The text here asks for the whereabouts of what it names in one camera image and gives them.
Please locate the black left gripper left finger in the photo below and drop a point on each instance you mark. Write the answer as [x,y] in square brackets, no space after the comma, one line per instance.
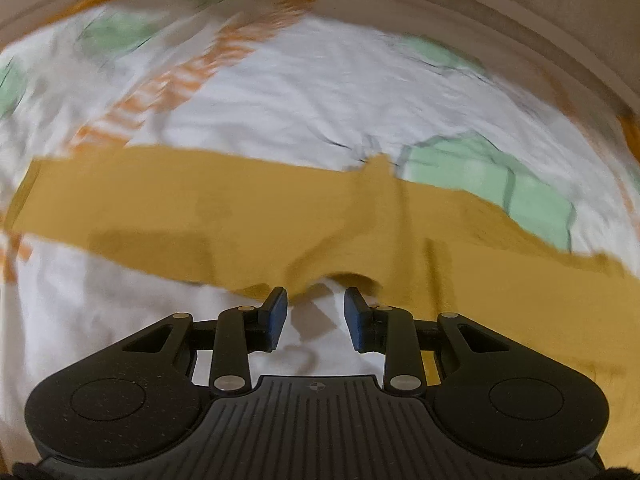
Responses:
[240,332]

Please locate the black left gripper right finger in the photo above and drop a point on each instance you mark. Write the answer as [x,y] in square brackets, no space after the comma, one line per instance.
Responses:
[391,332]

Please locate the mustard yellow knit garment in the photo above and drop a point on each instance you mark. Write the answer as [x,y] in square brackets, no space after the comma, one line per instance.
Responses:
[247,225]

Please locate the white patterned bed sheet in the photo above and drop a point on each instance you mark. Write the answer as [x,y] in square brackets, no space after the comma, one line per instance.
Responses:
[325,84]

